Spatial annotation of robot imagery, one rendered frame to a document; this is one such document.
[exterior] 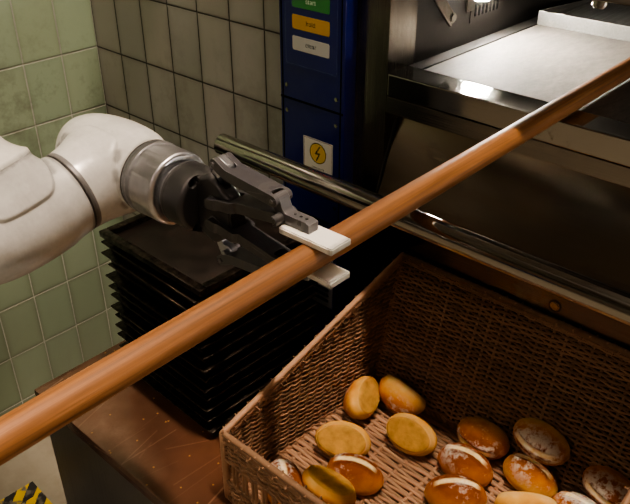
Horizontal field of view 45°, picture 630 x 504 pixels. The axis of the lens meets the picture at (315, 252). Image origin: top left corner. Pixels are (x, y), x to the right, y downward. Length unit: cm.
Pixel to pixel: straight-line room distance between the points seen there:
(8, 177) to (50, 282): 129
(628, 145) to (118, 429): 100
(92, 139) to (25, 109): 103
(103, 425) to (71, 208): 69
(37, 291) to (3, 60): 61
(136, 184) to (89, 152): 7
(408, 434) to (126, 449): 50
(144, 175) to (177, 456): 67
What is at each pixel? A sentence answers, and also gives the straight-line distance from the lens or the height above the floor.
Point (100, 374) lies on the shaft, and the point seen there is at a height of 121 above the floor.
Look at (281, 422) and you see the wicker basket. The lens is 134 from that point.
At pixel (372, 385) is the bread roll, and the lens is 145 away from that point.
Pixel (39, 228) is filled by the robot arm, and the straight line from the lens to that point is 88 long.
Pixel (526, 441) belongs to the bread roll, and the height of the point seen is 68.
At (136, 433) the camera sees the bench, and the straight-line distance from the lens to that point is 147.
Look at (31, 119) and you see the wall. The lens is 196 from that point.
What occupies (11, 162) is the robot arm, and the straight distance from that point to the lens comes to 88.
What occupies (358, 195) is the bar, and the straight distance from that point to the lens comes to 93.
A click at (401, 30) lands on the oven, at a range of 134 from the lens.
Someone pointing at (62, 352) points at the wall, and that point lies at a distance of 227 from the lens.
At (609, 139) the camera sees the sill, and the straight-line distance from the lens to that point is 115.
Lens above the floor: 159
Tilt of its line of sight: 31 degrees down
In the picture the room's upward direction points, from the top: straight up
